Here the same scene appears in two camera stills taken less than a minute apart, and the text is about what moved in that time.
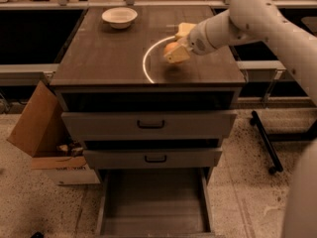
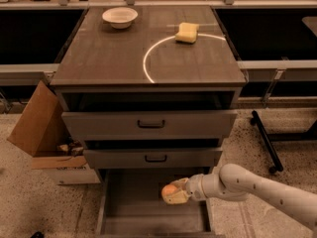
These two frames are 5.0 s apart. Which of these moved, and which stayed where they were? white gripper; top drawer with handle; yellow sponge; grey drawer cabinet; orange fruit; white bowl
Moved: white gripper; orange fruit
Stayed: yellow sponge; top drawer with handle; white bowl; grey drawer cabinet
